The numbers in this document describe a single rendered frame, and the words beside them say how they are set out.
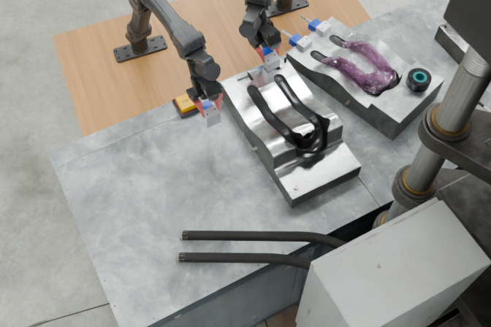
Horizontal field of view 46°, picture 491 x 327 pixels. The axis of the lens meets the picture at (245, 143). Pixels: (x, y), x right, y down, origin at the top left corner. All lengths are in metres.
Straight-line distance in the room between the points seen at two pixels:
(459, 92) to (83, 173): 1.30
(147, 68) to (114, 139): 0.32
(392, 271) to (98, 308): 1.76
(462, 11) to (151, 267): 1.21
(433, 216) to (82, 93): 1.41
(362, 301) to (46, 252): 1.96
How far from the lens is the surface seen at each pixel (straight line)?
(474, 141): 1.22
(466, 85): 1.10
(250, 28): 1.87
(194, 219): 1.87
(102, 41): 2.36
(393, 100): 2.04
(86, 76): 2.25
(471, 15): 0.96
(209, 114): 1.88
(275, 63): 2.05
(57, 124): 3.16
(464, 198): 1.44
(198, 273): 1.80
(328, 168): 1.90
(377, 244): 1.14
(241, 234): 1.77
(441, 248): 1.16
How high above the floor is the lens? 2.49
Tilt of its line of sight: 58 degrees down
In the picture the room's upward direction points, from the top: straight up
